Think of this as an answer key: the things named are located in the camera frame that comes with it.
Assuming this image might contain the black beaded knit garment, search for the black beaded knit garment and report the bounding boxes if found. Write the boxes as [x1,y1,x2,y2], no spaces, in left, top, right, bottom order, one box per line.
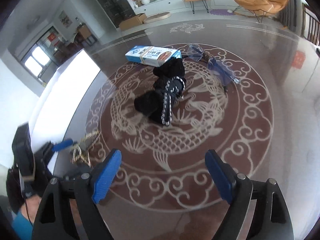
[134,57,186,126]

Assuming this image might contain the white cardboard storage box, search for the white cardboard storage box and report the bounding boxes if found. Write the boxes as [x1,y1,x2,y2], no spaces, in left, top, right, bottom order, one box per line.
[29,50,100,152]

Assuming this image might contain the orange lounge chair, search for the orange lounge chair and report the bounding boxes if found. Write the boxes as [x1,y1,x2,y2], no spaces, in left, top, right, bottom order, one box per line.
[234,0,289,23]

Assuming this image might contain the white tv cabinet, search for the white tv cabinet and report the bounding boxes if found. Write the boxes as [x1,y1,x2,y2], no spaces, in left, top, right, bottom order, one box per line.
[133,0,238,16]

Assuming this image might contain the gold braided rope belt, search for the gold braided rope belt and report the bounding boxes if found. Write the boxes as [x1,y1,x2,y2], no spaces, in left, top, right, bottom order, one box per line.
[71,130,101,167]

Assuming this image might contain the brown cardboard box on floor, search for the brown cardboard box on floor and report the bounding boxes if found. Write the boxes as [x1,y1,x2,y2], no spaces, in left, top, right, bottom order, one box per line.
[119,14,147,31]

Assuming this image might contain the person's hand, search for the person's hand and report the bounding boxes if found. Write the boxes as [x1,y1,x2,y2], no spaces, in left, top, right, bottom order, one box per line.
[20,195,42,224]

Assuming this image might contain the blue white toothpaste box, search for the blue white toothpaste box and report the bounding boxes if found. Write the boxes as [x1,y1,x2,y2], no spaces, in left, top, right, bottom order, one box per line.
[125,46,182,67]

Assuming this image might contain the round wooden floor tray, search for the round wooden floor tray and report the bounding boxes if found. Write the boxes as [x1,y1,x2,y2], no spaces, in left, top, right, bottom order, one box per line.
[143,12,171,24]

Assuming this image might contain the small wooden bench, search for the small wooden bench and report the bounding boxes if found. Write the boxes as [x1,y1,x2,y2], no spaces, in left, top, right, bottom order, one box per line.
[183,0,210,14]

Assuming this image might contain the dark wooden dining chair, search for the dark wooden dining chair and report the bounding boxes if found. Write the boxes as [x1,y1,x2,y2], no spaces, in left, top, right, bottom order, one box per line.
[302,3,319,46]

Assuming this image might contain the clear blue safety glasses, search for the clear blue safety glasses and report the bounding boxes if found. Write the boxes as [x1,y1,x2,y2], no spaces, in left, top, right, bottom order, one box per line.
[184,43,240,93]

